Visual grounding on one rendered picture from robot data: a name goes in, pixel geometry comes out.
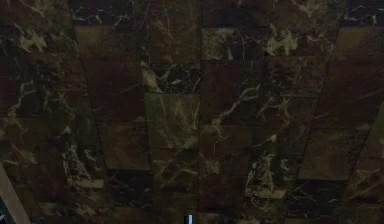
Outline tan wooden board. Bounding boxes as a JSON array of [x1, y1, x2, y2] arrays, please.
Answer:
[[0, 163, 32, 224]]

